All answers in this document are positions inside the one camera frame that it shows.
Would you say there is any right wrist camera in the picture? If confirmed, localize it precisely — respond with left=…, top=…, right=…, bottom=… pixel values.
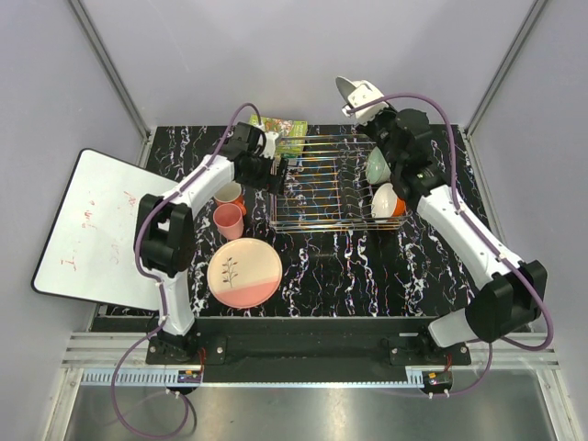
left=342, top=80, right=389, bottom=126

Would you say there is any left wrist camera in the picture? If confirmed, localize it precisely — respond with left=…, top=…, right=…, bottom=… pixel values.
left=261, top=131, right=282, bottom=159

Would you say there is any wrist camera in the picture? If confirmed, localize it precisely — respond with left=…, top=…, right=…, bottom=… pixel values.
left=342, top=80, right=389, bottom=126
left=261, top=131, right=282, bottom=159

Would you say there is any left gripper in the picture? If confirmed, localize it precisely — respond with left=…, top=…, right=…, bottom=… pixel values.
left=237, top=151, right=288, bottom=196

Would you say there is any pink plastic cup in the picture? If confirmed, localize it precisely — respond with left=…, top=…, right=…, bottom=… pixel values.
left=213, top=203, right=244, bottom=241

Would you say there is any green children's book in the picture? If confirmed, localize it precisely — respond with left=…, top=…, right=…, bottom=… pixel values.
left=249, top=114, right=308, bottom=159

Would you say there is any white board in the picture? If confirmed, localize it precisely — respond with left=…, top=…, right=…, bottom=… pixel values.
left=31, top=149, right=175, bottom=311

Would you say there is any small orange white bowl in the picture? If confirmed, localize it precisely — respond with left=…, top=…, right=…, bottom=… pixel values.
left=371, top=183, right=406, bottom=223

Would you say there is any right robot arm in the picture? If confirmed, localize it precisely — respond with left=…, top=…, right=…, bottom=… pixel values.
left=357, top=102, right=553, bottom=365

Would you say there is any green celadon bowl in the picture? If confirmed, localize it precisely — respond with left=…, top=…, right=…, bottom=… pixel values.
left=365, top=147, right=391, bottom=185

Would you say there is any wire dish rack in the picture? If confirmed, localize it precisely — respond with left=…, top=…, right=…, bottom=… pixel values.
left=268, top=134, right=412, bottom=233

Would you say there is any white cable duct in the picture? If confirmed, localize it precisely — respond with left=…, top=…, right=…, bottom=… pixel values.
left=81, top=368, right=203, bottom=387

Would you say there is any cream pink leaf plate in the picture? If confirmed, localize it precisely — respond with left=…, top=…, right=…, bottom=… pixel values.
left=207, top=238, right=283, bottom=309

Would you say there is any orange mug white inside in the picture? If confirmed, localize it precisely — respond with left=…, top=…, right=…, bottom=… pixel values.
left=213, top=182, right=247, bottom=216

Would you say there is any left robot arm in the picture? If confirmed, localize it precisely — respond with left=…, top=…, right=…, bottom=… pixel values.
left=133, top=122, right=288, bottom=364

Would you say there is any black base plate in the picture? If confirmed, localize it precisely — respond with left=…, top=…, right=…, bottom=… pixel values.
left=146, top=317, right=471, bottom=367

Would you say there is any white scalloped plate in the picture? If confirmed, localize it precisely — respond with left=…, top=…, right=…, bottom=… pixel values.
left=335, top=76, right=361, bottom=103

